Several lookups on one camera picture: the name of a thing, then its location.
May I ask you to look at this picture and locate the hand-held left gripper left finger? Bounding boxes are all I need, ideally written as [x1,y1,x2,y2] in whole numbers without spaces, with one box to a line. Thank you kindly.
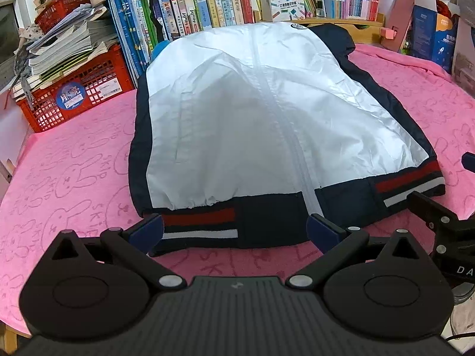
[48,213,188,292]

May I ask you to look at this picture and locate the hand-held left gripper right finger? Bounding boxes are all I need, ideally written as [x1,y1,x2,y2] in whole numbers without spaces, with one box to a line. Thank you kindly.
[286,213,426,292]

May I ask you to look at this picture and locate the white and navy jacket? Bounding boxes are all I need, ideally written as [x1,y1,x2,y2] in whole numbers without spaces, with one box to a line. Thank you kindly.
[128,21,446,258]

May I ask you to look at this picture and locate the pink rabbit-print blanket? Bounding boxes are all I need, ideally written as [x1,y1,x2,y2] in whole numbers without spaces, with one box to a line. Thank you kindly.
[0,42,475,345]

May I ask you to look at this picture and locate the grey cardboard box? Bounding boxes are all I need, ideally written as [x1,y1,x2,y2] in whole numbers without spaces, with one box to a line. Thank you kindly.
[451,18,475,95]

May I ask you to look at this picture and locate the blue carton box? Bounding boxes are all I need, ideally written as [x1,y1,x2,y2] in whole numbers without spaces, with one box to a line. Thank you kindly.
[410,0,461,74]

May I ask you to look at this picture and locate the pink cardboard box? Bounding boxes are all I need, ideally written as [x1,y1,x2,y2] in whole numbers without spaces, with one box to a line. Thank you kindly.
[380,0,414,53]

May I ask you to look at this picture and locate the red plastic crate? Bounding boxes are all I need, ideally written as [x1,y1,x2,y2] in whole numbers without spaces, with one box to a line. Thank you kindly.
[17,42,136,133]

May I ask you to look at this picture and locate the white paper board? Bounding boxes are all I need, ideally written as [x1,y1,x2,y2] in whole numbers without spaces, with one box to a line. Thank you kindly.
[0,94,33,160]

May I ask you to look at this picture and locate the blue soft object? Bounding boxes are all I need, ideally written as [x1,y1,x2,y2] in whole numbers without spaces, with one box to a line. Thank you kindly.
[150,39,172,61]

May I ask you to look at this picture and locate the row of tall thin books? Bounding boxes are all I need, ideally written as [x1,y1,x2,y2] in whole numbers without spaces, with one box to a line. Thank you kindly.
[107,0,166,79]

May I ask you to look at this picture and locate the stack of paper booklets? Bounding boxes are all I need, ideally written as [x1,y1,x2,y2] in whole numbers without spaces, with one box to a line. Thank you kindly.
[13,4,119,99]

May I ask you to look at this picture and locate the grey knitted cloth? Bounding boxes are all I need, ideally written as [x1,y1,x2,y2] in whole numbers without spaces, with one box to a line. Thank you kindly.
[14,26,42,99]

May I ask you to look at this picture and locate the row of paperback books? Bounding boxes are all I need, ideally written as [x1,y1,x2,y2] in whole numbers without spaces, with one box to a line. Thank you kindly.
[150,0,260,41]

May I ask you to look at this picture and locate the white printed card box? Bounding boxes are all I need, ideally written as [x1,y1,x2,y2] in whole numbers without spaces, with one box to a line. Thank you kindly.
[259,0,307,22]

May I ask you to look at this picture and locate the small red basket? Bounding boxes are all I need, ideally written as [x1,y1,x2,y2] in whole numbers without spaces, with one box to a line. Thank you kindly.
[34,0,91,34]

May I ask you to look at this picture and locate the black cable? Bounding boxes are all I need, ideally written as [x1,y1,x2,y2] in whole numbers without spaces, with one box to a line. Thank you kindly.
[443,332,475,344]

